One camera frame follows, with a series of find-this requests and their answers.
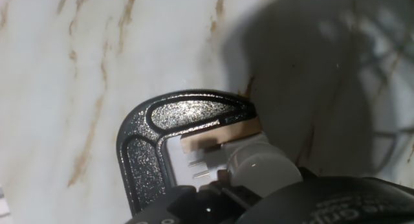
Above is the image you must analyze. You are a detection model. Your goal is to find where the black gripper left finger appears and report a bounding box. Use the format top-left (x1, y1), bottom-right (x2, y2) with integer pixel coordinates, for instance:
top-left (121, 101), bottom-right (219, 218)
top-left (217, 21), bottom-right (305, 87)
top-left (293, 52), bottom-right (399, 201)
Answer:
top-left (124, 180), bottom-right (261, 224)

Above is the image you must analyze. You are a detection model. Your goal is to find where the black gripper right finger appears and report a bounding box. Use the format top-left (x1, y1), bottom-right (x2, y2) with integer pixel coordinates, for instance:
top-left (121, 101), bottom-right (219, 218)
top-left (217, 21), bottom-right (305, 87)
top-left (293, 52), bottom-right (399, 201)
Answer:
top-left (297, 167), bottom-right (320, 183)

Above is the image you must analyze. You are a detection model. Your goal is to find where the black metal C-clamp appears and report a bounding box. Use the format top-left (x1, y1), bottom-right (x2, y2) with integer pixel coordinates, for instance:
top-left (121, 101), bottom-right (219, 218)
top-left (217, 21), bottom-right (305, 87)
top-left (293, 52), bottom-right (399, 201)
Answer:
top-left (115, 89), bottom-right (258, 217)

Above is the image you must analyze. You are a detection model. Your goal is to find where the marble pattern sheet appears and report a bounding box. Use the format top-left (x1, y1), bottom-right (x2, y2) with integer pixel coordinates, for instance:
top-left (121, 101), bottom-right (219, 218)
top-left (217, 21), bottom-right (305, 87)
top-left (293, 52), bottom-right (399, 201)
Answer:
top-left (0, 0), bottom-right (414, 224)

